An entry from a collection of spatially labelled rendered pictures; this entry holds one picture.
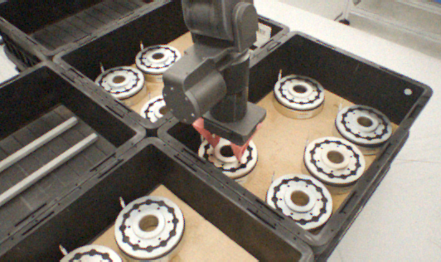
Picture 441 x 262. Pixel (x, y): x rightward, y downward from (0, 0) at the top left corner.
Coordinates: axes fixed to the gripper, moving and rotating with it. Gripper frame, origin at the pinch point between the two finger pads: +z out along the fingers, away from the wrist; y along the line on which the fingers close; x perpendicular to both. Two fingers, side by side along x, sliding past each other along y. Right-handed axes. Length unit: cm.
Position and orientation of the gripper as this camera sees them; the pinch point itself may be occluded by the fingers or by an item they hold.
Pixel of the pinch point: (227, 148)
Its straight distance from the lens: 61.8
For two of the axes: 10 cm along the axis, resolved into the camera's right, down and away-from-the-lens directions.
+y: 8.3, 4.0, -3.8
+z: 0.1, 6.8, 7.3
